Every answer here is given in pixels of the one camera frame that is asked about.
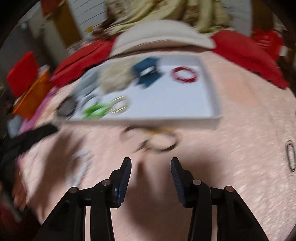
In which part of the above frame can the white pillow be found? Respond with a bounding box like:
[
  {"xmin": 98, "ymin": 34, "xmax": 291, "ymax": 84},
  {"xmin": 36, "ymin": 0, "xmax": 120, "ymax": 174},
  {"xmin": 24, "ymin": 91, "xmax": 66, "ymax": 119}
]
[{"xmin": 110, "ymin": 20, "xmax": 216, "ymax": 57}]

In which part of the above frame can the green bead bracelet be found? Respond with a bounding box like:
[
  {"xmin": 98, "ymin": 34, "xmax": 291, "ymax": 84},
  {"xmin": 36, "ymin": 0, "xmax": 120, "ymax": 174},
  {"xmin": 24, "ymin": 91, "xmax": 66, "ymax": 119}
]
[{"xmin": 82, "ymin": 103, "xmax": 113, "ymax": 120}]

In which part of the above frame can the red gift bag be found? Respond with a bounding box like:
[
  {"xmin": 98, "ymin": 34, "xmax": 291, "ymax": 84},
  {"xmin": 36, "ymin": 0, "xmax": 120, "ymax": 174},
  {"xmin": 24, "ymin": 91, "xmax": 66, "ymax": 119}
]
[{"xmin": 251, "ymin": 28, "xmax": 283, "ymax": 62}]

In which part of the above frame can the white cardboard box lid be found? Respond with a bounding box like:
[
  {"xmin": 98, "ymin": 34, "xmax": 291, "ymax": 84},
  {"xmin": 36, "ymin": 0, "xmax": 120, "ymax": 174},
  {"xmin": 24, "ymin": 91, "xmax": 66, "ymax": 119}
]
[{"xmin": 54, "ymin": 54, "xmax": 222, "ymax": 129}]

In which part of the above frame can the grey fuzzy scrunchie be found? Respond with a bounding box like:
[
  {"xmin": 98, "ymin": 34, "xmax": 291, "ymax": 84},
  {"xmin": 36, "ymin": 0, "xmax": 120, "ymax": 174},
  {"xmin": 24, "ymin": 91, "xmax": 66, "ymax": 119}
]
[{"xmin": 71, "ymin": 71, "xmax": 100, "ymax": 99}]

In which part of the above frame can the blue hair claw clip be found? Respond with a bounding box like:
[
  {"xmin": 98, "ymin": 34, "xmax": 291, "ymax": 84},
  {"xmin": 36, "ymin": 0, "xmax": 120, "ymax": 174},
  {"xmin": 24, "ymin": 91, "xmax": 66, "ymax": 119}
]
[{"xmin": 132, "ymin": 57, "xmax": 163, "ymax": 88}]

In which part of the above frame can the dark brown bead bracelet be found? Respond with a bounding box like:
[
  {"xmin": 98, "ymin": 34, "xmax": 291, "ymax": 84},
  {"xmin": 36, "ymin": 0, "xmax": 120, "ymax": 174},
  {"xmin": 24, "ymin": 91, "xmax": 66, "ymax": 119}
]
[{"xmin": 56, "ymin": 95, "xmax": 78, "ymax": 118}]

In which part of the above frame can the red box in basket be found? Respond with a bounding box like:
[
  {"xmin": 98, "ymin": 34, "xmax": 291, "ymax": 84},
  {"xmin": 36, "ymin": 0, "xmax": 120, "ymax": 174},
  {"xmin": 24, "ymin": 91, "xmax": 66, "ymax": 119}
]
[{"xmin": 6, "ymin": 51, "xmax": 39, "ymax": 98}]

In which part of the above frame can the orange plastic basket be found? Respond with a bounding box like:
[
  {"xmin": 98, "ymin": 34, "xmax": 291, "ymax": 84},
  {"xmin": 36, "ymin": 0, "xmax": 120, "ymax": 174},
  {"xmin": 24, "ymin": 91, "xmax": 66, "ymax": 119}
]
[{"xmin": 12, "ymin": 68, "xmax": 53, "ymax": 120}]

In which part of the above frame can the black hair tie on bed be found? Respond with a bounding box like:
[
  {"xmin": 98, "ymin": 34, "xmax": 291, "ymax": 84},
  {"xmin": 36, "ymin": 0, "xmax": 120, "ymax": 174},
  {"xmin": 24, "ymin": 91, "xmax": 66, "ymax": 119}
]
[{"xmin": 284, "ymin": 140, "xmax": 296, "ymax": 173}]

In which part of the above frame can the pink mouse hair tie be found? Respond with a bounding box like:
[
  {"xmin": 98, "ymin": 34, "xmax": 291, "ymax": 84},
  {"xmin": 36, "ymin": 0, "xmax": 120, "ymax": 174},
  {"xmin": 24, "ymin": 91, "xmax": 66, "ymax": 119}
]
[{"xmin": 120, "ymin": 124, "xmax": 180, "ymax": 154}]

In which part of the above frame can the cream dotted chiffon scrunchie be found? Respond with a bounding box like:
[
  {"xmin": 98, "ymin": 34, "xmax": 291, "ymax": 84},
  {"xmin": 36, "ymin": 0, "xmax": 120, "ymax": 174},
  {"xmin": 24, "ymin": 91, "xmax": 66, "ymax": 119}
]
[{"xmin": 98, "ymin": 59, "xmax": 137, "ymax": 94}]

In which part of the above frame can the gold spiral hair tie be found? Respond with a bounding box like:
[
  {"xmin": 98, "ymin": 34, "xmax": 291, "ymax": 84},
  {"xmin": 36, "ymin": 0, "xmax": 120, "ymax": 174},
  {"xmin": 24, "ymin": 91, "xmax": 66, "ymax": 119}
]
[{"xmin": 108, "ymin": 95, "xmax": 131, "ymax": 115}]

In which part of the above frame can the red bead bracelet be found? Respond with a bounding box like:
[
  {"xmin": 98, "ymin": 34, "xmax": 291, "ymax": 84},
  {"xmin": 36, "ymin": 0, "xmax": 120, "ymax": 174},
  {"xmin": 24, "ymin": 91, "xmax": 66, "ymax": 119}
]
[{"xmin": 171, "ymin": 66, "xmax": 200, "ymax": 84}]

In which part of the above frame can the pink bedspread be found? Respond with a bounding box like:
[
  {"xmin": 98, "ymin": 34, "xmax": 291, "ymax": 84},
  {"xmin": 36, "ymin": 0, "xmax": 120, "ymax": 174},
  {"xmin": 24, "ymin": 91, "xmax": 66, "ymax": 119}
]
[{"xmin": 19, "ymin": 52, "xmax": 295, "ymax": 240}]

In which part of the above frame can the person's left hand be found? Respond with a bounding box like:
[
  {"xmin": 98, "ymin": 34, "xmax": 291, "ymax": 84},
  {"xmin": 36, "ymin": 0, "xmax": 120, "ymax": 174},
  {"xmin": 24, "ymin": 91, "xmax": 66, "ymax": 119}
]
[{"xmin": 12, "ymin": 176, "xmax": 27, "ymax": 211}]

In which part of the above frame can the floral beige quilt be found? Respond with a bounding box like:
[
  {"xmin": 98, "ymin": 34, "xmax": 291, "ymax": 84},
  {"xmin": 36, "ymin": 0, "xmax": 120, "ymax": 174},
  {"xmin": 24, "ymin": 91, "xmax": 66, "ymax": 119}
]
[{"xmin": 92, "ymin": 1, "xmax": 231, "ymax": 39}]

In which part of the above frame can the red ruffled cushion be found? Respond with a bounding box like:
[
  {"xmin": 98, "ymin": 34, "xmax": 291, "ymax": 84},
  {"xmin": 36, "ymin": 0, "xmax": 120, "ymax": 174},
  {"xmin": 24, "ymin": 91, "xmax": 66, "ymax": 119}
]
[
  {"xmin": 211, "ymin": 30, "xmax": 290, "ymax": 89},
  {"xmin": 51, "ymin": 37, "xmax": 116, "ymax": 87}
]

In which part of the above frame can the silver spiral hair tie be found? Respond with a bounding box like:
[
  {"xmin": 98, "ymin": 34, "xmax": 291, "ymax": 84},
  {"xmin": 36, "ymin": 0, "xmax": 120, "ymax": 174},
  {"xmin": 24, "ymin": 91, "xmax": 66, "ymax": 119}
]
[{"xmin": 80, "ymin": 93, "xmax": 102, "ymax": 112}]

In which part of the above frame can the red ruffled cushion right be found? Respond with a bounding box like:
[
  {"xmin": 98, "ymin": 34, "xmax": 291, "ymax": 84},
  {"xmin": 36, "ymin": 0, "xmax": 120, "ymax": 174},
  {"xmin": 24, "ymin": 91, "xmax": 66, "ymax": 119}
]
[{"xmin": 211, "ymin": 30, "xmax": 290, "ymax": 89}]

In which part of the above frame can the red ruffled cushion left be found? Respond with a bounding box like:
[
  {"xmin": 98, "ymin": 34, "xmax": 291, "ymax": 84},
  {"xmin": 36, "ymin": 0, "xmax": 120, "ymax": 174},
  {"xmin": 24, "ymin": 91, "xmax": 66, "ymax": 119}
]
[{"xmin": 51, "ymin": 37, "xmax": 116, "ymax": 87}]

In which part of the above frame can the white bead bracelet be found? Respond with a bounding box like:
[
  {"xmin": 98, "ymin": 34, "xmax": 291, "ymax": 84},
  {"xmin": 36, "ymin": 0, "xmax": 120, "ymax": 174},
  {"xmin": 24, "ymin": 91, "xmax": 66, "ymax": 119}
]
[{"xmin": 65, "ymin": 148, "xmax": 93, "ymax": 188}]

